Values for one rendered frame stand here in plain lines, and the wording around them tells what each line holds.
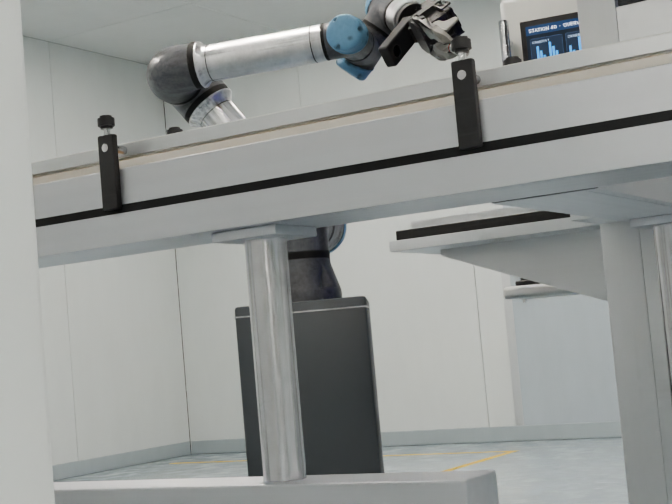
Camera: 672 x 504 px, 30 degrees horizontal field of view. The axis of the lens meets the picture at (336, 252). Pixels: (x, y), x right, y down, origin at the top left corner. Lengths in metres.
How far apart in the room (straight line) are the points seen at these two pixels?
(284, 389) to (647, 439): 0.81
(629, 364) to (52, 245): 0.97
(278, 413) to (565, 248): 0.91
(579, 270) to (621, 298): 0.15
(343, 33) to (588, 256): 0.67
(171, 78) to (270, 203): 1.22
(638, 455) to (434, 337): 6.38
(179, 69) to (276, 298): 1.19
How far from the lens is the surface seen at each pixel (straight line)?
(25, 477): 0.91
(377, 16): 2.63
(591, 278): 2.21
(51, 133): 8.76
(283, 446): 1.45
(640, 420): 2.09
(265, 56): 2.54
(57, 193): 1.60
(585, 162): 1.24
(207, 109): 2.68
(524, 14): 3.29
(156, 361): 9.31
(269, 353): 1.45
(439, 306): 8.41
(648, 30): 2.11
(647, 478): 2.10
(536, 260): 2.24
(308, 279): 2.42
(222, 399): 9.37
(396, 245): 2.27
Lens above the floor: 0.70
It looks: 4 degrees up
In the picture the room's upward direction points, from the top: 5 degrees counter-clockwise
